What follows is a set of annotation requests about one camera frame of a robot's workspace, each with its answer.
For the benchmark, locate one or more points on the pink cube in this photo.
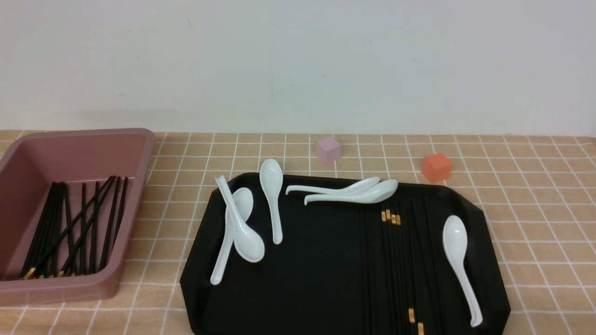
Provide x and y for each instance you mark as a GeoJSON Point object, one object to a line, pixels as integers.
{"type": "Point", "coordinates": [328, 150]}

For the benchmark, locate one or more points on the pink plastic bin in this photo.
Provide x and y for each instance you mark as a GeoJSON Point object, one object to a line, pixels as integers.
{"type": "Point", "coordinates": [28, 169]}

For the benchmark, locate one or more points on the white spoon bowl down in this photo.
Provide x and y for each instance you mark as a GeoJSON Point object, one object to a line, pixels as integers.
{"type": "Point", "coordinates": [249, 245]}

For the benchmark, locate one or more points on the orange cube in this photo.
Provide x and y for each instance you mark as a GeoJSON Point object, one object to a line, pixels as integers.
{"type": "Point", "coordinates": [436, 168]}

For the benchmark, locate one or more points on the white spoon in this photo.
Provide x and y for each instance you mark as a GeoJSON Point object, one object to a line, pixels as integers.
{"type": "Point", "coordinates": [357, 187]}
{"type": "Point", "coordinates": [375, 194]}
{"type": "Point", "coordinates": [222, 251]}
{"type": "Point", "coordinates": [271, 181]}
{"type": "Point", "coordinates": [455, 242]}

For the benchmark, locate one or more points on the black chopstick in bin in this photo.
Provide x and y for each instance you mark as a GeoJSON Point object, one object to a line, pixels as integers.
{"type": "Point", "coordinates": [94, 221]}
{"type": "Point", "coordinates": [121, 211]}
{"type": "Point", "coordinates": [83, 234]}
{"type": "Point", "coordinates": [37, 237]}
{"type": "Point", "coordinates": [107, 238]}

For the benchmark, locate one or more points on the black chopstick gold top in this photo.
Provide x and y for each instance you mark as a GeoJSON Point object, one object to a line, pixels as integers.
{"type": "Point", "coordinates": [394, 296]}

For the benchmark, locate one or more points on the black chopstick in bin middle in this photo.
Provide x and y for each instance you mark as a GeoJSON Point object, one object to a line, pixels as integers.
{"type": "Point", "coordinates": [83, 234]}

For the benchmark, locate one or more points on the black chopstick in bin left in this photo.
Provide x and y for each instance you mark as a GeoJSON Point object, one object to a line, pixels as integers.
{"type": "Point", "coordinates": [37, 237]}

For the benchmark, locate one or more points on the black chopstick in bin rightmost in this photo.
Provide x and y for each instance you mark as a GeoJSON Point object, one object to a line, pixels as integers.
{"type": "Point", "coordinates": [121, 211]}

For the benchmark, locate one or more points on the black serving tray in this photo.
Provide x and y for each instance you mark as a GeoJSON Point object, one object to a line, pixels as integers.
{"type": "Point", "coordinates": [328, 275]}

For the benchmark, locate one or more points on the black chopstick gold tip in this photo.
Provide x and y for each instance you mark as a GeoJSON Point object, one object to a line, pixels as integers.
{"type": "Point", "coordinates": [420, 330]}
{"type": "Point", "coordinates": [61, 228]}
{"type": "Point", "coordinates": [71, 264]}
{"type": "Point", "coordinates": [405, 253]}

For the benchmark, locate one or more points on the black chopstick in bin right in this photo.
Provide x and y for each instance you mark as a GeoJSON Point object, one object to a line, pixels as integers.
{"type": "Point", "coordinates": [107, 238]}

